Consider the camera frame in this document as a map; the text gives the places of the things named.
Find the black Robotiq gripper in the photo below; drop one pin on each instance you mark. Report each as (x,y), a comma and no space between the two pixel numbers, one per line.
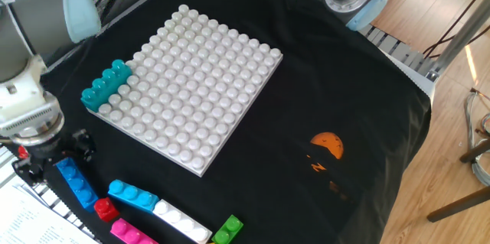
(49,150)

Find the blue four-stud block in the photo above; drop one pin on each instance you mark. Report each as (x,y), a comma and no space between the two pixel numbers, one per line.
(76,183)

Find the teal four-stud block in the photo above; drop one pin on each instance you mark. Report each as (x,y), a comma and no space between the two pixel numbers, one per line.
(103,89)

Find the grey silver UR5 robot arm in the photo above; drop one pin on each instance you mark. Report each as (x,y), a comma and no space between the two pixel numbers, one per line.
(38,10)

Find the red two-stud block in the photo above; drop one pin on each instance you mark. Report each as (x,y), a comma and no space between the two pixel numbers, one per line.
(23,152)

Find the white printed paper sheets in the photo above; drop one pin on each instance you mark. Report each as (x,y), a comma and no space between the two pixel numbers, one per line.
(27,221)

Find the red one-stud block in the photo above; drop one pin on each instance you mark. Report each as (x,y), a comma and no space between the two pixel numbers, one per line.
(106,209)

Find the light blue three-stud block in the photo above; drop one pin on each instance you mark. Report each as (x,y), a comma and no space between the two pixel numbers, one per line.
(132,195)

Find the pink three-stud block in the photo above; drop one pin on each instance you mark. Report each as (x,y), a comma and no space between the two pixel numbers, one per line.
(128,234)

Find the white four-stud block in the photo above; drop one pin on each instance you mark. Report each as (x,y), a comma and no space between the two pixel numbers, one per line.
(180,221)

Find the white studded baseplate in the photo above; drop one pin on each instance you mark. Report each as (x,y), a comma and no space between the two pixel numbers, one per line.
(191,95)

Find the green two-stud block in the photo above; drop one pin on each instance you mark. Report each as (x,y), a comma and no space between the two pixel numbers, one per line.
(226,230)

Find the black cloth with orange print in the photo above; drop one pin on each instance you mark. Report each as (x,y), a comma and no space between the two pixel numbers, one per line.
(306,83)

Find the dark wooden furniture leg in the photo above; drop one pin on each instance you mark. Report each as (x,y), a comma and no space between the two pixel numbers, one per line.
(459,204)
(474,151)

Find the aluminium frame post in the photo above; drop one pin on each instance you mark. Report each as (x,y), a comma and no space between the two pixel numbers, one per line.
(459,39)

